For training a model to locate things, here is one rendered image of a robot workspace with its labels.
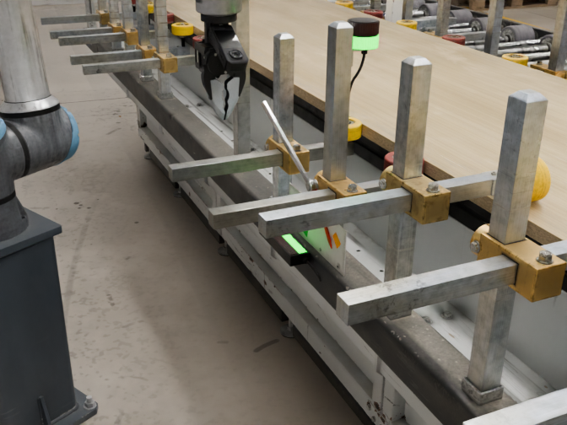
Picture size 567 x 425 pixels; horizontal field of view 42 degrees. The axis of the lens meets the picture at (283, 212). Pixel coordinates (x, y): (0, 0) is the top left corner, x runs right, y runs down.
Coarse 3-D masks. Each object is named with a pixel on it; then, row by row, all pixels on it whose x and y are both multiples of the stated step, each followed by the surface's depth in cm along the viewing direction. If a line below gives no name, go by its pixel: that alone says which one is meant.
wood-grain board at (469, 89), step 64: (192, 0) 324; (256, 0) 326; (320, 0) 328; (256, 64) 221; (320, 64) 219; (384, 64) 220; (448, 64) 221; (512, 64) 222; (384, 128) 165; (448, 128) 166
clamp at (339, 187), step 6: (318, 174) 149; (318, 180) 148; (324, 180) 145; (336, 180) 145; (342, 180) 145; (348, 180) 145; (318, 186) 148; (324, 186) 146; (330, 186) 143; (336, 186) 142; (342, 186) 142; (336, 192) 141; (342, 192) 139; (348, 192) 139; (360, 192) 140; (366, 192) 140; (336, 198) 142
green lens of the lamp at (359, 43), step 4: (376, 36) 135; (356, 40) 134; (360, 40) 134; (364, 40) 134; (368, 40) 134; (372, 40) 134; (376, 40) 135; (356, 44) 135; (360, 44) 134; (364, 44) 134; (368, 44) 134; (372, 44) 135; (376, 44) 136; (356, 48) 135; (360, 48) 135; (364, 48) 135; (368, 48) 135; (372, 48) 135
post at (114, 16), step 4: (108, 0) 309; (112, 0) 307; (116, 0) 308; (108, 4) 311; (112, 4) 308; (116, 4) 309; (112, 8) 309; (116, 8) 309; (112, 12) 309; (116, 12) 310; (112, 16) 310; (116, 16) 311; (112, 20) 311; (116, 20) 311; (112, 44) 316; (116, 44) 315; (120, 44) 316; (116, 48) 316
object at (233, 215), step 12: (372, 180) 148; (312, 192) 142; (324, 192) 142; (372, 192) 145; (240, 204) 136; (252, 204) 136; (264, 204) 137; (276, 204) 137; (288, 204) 138; (300, 204) 139; (216, 216) 132; (228, 216) 133; (240, 216) 135; (252, 216) 136; (216, 228) 133
